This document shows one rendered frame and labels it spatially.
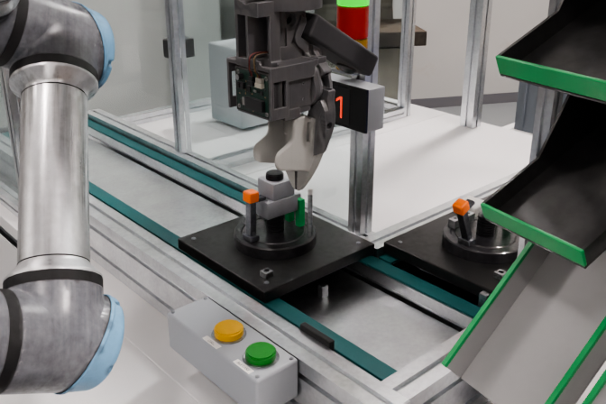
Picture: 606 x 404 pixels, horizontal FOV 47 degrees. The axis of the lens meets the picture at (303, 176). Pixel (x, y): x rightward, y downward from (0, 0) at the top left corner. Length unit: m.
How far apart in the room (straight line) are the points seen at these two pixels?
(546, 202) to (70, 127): 0.59
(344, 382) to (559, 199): 0.34
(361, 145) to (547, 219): 0.49
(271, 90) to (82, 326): 0.36
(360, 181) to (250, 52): 0.56
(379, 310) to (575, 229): 0.45
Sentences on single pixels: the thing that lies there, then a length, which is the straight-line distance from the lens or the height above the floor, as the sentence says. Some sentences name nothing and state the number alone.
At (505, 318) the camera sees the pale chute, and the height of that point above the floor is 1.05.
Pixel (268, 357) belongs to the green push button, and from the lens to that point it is 0.92.
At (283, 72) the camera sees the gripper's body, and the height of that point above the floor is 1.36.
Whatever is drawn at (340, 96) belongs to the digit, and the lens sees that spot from 1.13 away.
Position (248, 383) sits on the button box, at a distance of 0.92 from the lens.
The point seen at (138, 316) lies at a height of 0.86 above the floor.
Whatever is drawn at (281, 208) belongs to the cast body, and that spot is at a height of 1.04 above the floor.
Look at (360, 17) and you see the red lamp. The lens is 1.11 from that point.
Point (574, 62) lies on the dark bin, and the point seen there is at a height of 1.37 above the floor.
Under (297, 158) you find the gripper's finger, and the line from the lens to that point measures 0.74.
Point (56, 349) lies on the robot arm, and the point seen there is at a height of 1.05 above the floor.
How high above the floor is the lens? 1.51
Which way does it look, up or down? 22 degrees down
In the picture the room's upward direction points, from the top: straight up
